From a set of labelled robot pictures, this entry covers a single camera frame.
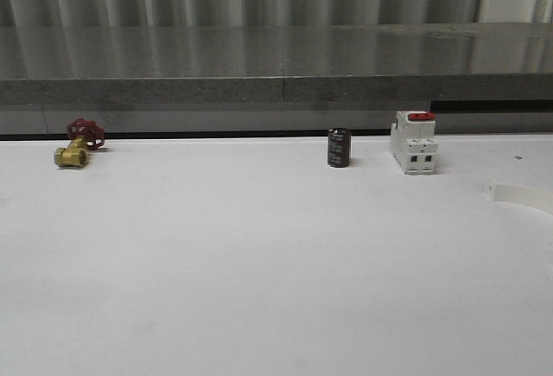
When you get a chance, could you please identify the white circuit breaker red switch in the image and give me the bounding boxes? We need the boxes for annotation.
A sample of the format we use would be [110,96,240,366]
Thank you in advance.
[390,111,438,175]

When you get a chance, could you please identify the grey stone bench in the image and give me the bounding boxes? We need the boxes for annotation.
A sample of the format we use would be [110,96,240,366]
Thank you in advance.
[1,23,552,137]

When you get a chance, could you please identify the brass valve red handle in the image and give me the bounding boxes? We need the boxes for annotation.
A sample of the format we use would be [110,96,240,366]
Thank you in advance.
[54,118,105,168]

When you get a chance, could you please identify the white half pipe clamp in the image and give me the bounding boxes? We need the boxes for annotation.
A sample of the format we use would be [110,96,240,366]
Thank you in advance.
[484,180,553,215]

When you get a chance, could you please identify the black cylindrical capacitor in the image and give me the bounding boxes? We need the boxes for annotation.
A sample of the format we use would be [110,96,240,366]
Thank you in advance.
[327,128,351,168]

